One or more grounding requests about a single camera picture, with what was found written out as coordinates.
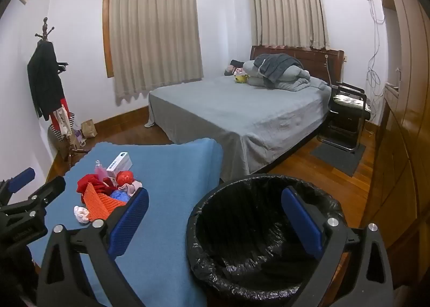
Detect blue table cloth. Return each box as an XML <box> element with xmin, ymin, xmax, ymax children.
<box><xmin>25</xmin><ymin>139</ymin><xmax>224</xmax><ymax>307</ymax></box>

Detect wooden wardrobe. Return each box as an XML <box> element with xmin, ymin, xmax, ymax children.
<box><xmin>363</xmin><ymin>0</ymin><xmax>430</xmax><ymax>294</ymax></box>

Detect bed with grey sheet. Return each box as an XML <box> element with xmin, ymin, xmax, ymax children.
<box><xmin>144</xmin><ymin>45</ymin><xmax>345</xmax><ymax>183</ymax></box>

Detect pink and black bundle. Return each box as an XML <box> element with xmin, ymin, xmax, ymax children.
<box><xmin>224</xmin><ymin>60</ymin><xmax>247</xmax><ymax>76</ymax></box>

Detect brown paper bag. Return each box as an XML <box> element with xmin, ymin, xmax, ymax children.
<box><xmin>81</xmin><ymin>119</ymin><xmax>98</xmax><ymax>138</ymax></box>

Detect narrow beige curtain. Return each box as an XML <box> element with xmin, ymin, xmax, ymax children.
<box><xmin>252</xmin><ymin>0</ymin><xmax>330</xmax><ymax>50</ymax></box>

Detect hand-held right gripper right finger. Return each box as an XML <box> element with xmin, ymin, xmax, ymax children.
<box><xmin>281</xmin><ymin>186</ymin><xmax>393</xmax><ymax>307</ymax></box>

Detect red plastic bag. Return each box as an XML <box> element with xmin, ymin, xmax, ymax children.
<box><xmin>116</xmin><ymin>171</ymin><xmax>135</xmax><ymax>188</ymax></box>

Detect grey floor mat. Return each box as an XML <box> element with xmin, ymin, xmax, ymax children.
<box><xmin>310</xmin><ymin>142</ymin><xmax>366</xmax><ymax>177</ymax></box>

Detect dark grey garment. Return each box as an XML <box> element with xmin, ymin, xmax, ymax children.
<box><xmin>253</xmin><ymin>54</ymin><xmax>304</xmax><ymax>89</ymax></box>

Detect blue red small cloth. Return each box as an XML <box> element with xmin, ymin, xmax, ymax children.
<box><xmin>110</xmin><ymin>190</ymin><xmax>131</xmax><ymax>203</ymax></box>

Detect dark wooden headboard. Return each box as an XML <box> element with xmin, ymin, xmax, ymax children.
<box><xmin>250</xmin><ymin>45</ymin><xmax>345</xmax><ymax>87</ymax></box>

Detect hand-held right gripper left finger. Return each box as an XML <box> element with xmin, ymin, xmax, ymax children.
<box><xmin>36</xmin><ymin>188</ymin><xmax>150</xmax><ymax>307</ymax></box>

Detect wide beige curtain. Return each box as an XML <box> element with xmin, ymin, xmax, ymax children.
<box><xmin>108</xmin><ymin>0</ymin><xmax>204</xmax><ymax>98</ymax></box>

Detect wooden window frame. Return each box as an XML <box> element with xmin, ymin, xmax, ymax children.
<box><xmin>102</xmin><ymin>0</ymin><xmax>115</xmax><ymax>78</ymax></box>

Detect wooden coat rack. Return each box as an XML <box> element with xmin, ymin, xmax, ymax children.
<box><xmin>34</xmin><ymin>17</ymin><xmax>89</xmax><ymax>170</ymax></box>

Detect black metal chair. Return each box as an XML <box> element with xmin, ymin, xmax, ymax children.
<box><xmin>317</xmin><ymin>83</ymin><xmax>372</xmax><ymax>154</ymax></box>

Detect black lined trash bin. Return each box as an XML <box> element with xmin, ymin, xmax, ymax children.
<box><xmin>186</xmin><ymin>175</ymin><xmax>350</xmax><ymax>307</ymax></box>

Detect pink pouch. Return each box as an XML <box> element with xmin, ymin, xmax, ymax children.
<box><xmin>95</xmin><ymin>160</ymin><xmax>111</xmax><ymax>181</ymax></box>

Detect red garment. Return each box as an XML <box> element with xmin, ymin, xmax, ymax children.
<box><xmin>50</xmin><ymin>98</ymin><xmax>73</xmax><ymax>133</ymax></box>

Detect folded grey quilt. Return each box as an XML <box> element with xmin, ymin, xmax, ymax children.
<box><xmin>242</xmin><ymin>58</ymin><xmax>328</xmax><ymax>92</ymax></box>

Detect patterned chair cushion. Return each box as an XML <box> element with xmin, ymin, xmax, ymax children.
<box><xmin>332</xmin><ymin>94</ymin><xmax>372</xmax><ymax>113</ymax></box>

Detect hanging white cables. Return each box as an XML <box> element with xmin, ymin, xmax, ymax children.
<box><xmin>363</xmin><ymin>0</ymin><xmax>387</xmax><ymax>99</ymax></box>

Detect grey charging cable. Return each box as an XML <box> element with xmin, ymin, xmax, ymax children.
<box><xmin>324</xmin><ymin>54</ymin><xmax>333</xmax><ymax>86</ymax></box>

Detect orange mesh net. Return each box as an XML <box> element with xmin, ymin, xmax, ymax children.
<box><xmin>82</xmin><ymin>182</ymin><xmax>128</xmax><ymax>222</ymax></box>

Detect striped bag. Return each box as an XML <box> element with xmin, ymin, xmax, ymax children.
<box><xmin>48</xmin><ymin>112</ymin><xmax>76</xmax><ymax>143</ymax></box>

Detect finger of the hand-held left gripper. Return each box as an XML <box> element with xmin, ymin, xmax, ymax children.
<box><xmin>0</xmin><ymin>167</ymin><xmax>36</xmax><ymax>207</ymax></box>
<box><xmin>0</xmin><ymin>177</ymin><xmax>66</xmax><ymax>227</ymax></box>

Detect white cardboard box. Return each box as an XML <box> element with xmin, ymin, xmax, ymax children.
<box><xmin>106</xmin><ymin>152</ymin><xmax>132</xmax><ymax>173</ymax></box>

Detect white sock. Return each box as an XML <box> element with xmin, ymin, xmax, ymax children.
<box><xmin>74</xmin><ymin>205</ymin><xmax>91</xmax><ymax>224</ymax></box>

